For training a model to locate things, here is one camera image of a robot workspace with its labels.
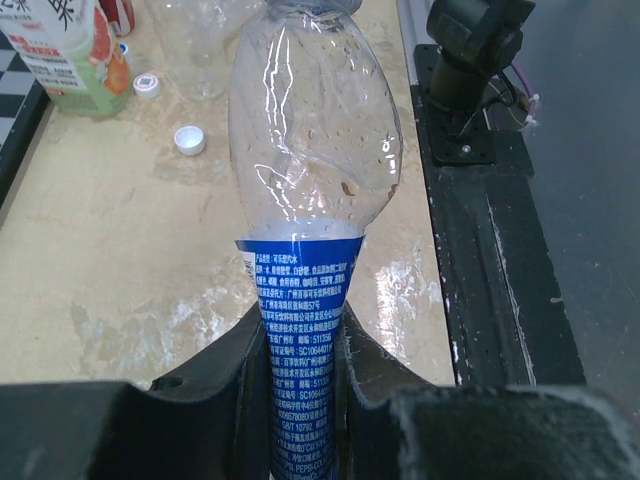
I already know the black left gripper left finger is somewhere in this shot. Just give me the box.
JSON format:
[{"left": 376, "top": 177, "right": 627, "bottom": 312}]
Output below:
[{"left": 1, "top": 306, "right": 270, "bottom": 479}]

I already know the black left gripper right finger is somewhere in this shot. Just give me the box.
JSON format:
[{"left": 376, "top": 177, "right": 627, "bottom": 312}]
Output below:
[{"left": 336, "top": 307, "right": 639, "bottom": 479}]

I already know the Pepsi label clear bottle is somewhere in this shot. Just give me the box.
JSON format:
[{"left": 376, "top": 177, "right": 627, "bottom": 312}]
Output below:
[{"left": 228, "top": 1, "right": 403, "bottom": 479}]

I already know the clear fruit drink bottle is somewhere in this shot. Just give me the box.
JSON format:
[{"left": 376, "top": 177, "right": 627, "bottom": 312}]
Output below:
[{"left": 1, "top": 1, "right": 131, "bottom": 118}]

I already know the white QR loose cap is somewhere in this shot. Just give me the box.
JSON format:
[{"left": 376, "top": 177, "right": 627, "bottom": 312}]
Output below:
[{"left": 133, "top": 73, "right": 162, "bottom": 99}]

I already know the black white chessboard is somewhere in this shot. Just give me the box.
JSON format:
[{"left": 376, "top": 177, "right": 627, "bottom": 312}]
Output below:
[{"left": 0, "top": 34, "right": 50, "bottom": 204}]

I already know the black table edge rail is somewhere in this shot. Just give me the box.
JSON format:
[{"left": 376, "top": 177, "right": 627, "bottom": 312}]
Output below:
[{"left": 409, "top": 42, "right": 586, "bottom": 389}]

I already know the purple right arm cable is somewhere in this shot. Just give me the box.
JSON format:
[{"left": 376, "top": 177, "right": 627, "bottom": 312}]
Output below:
[{"left": 494, "top": 62, "right": 544, "bottom": 129}]

